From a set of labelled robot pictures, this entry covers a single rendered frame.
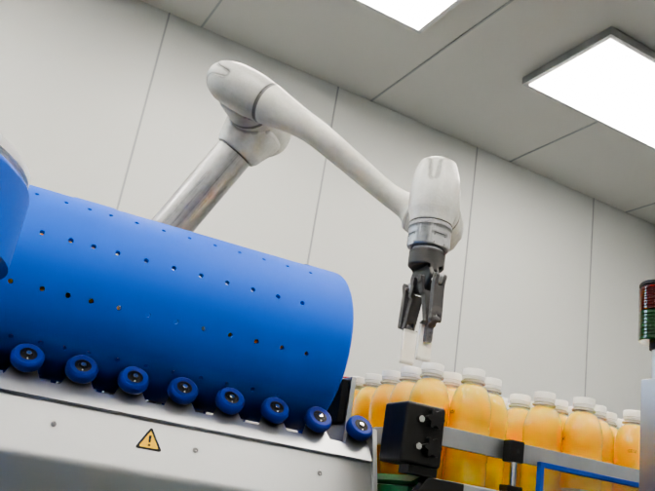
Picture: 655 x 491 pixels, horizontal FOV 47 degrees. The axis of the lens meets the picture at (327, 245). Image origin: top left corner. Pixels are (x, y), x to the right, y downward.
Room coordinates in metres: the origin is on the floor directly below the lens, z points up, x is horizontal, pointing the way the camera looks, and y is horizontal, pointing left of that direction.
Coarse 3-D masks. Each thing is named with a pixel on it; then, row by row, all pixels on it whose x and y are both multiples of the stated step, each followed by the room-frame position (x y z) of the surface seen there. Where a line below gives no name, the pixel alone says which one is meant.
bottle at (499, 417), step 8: (488, 392) 1.33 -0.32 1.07; (496, 392) 1.33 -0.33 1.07; (496, 400) 1.32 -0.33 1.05; (496, 408) 1.31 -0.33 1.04; (504, 408) 1.32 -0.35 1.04; (496, 416) 1.31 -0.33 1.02; (504, 416) 1.32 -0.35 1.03; (496, 424) 1.31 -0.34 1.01; (504, 424) 1.32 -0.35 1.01; (496, 432) 1.31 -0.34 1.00; (504, 432) 1.32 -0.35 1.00; (488, 456) 1.31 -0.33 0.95; (488, 464) 1.31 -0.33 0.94; (496, 464) 1.31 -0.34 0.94; (488, 472) 1.31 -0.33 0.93; (496, 472) 1.31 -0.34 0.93; (488, 480) 1.31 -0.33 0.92; (496, 480) 1.32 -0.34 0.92; (488, 488) 1.31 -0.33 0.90; (496, 488) 1.32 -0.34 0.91
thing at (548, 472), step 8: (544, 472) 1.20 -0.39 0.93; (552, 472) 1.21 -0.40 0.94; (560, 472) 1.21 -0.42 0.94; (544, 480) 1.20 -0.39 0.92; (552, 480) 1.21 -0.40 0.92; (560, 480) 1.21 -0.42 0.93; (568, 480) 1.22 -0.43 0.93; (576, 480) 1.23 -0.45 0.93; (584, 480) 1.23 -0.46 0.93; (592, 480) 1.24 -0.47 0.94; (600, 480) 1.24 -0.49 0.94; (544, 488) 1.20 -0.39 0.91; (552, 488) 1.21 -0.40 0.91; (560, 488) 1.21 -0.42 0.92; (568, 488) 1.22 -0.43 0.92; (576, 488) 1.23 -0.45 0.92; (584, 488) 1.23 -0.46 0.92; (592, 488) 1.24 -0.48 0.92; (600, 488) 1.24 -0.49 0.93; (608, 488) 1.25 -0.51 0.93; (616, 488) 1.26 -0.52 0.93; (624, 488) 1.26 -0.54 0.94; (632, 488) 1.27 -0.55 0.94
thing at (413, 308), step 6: (414, 282) 1.49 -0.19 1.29; (414, 288) 1.49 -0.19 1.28; (408, 294) 1.50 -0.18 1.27; (414, 300) 1.50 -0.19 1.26; (420, 300) 1.50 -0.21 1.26; (408, 306) 1.51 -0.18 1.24; (414, 306) 1.50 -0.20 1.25; (420, 306) 1.51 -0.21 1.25; (408, 312) 1.50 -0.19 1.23; (414, 312) 1.51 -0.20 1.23; (408, 318) 1.51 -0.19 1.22; (414, 318) 1.51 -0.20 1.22; (414, 324) 1.52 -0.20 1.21
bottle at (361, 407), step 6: (366, 384) 1.48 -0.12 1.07; (372, 384) 1.47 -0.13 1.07; (378, 384) 1.48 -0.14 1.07; (366, 390) 1.47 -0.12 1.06; (372, 390) 1.47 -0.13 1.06; (360, 396) 1.48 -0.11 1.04; (366, 396) 1.47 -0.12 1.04; (354, 402) 1.49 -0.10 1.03; (360, 402) 1.47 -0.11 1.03; (366, 402) 1.46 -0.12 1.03; (354, 408) 1.48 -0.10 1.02; (360, 408) 1.47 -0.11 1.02; (366, 408) 1.46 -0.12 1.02; (354, 414) 1.48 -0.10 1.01; (360, 414) 1.47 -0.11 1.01; (366, 414) 1.46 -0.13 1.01
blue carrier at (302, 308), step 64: (64, 256) 1.04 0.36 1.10; (128, 256) 1.07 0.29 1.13; (192, 256) 1.12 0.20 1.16; (256, 256) 1.19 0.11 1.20; (0, 320) 1.05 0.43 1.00; (64, 320) 1.06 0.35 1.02; (128, 320) 1.09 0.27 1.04; (192, 320) 1.12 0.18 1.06; (256, 320) 1.15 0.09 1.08; (320, 320) 1.19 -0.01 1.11; (256, 384) 1.20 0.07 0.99; (320, 384) 1.22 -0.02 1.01
